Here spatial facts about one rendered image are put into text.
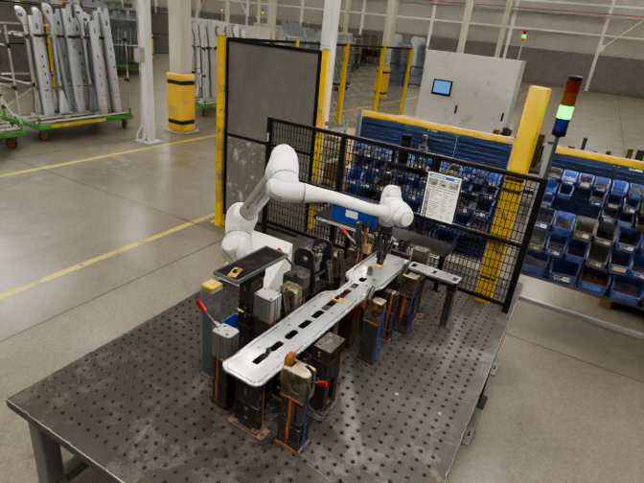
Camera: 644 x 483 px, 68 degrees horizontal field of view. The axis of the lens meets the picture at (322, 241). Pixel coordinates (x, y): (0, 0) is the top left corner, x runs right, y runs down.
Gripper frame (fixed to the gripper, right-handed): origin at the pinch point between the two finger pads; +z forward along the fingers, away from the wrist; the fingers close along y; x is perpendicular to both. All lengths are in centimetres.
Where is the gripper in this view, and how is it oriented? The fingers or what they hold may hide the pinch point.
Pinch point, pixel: (380, 258)
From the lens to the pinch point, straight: 265.9
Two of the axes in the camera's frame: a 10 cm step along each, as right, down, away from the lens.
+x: 5.3, -2.9, 7.9
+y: 8.4, 2.9, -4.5
